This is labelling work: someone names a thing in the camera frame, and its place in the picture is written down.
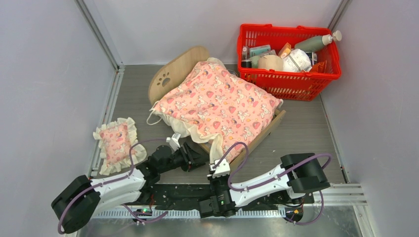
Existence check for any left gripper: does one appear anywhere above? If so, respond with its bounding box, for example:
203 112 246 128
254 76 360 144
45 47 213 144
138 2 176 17
159 142 208 174

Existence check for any pink unicorn mattress cushion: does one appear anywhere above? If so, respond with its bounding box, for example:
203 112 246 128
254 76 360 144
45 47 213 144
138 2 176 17
150 61 283 162

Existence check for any wooden pet bed frame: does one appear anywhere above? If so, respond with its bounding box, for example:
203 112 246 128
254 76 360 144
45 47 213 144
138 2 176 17
148 46 286 169

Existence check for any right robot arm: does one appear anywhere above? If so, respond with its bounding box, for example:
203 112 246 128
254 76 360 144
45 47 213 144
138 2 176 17
198 153 332 218

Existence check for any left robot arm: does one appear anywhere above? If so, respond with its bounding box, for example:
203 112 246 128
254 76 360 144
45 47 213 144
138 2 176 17
51 143 210 234

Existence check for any small pink ruffled pillow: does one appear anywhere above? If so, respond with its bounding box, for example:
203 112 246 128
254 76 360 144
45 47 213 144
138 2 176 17
93 117 147 176

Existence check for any beige tape roll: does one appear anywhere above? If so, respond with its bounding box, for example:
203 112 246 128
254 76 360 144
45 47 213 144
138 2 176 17
257 55 284 71

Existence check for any teal box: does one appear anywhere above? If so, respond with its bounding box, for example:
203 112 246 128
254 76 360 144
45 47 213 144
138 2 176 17
249 44 271 57

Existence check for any red plastic basket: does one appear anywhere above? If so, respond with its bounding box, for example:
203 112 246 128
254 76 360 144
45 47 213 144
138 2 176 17
237 24 341 101

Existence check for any orange small box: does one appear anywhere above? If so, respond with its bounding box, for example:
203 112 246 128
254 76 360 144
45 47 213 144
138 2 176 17
278 42 292 59

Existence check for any white round pouch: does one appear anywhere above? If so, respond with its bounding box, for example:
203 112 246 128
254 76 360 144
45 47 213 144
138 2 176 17
283 49 312 73

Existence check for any orange snack packet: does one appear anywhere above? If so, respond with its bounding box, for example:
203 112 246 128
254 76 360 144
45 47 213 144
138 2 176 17
309 61 327 74

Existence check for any green pump bottle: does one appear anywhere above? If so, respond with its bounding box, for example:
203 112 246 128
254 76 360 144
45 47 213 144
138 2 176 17
294 30 342 52

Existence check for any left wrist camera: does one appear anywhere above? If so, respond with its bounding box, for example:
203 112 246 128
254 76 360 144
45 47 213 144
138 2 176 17
166 132 181 151

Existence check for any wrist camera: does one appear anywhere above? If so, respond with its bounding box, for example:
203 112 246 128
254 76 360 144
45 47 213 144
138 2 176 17
166 132 181 151
209 159 230 178

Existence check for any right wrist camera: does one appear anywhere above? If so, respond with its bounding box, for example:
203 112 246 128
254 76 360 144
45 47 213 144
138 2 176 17
209 159 230 178

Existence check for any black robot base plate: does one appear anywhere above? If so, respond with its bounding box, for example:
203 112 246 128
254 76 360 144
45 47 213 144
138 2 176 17
133 184 314 211

